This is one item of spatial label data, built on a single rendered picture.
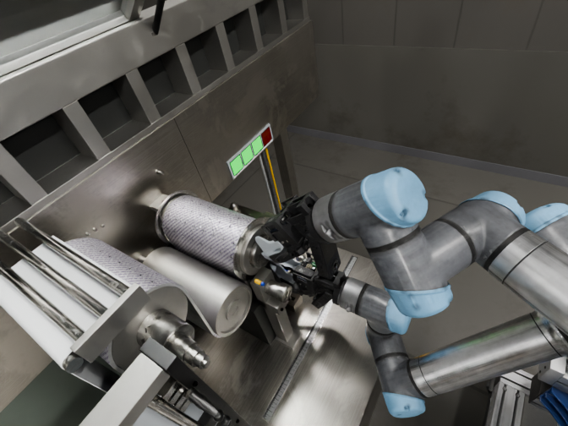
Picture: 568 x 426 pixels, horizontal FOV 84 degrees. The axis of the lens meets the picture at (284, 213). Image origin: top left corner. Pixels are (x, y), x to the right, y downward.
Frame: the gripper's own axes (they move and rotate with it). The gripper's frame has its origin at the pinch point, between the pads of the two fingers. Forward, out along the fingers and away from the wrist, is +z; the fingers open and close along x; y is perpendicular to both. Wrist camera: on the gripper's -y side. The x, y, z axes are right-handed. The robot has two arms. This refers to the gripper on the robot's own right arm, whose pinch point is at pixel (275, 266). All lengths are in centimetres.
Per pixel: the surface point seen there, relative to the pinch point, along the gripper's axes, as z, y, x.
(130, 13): 31, 58, -11
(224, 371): 4.6, -19.0, 26.1
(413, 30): 24, -9, -209
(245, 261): -3.4, 17.9, 10.8
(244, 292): -2.3, 8.8, 13.6
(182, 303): -1.9, 22.7, 25.3
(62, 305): 5, 35, 36
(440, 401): -54, -109, -24
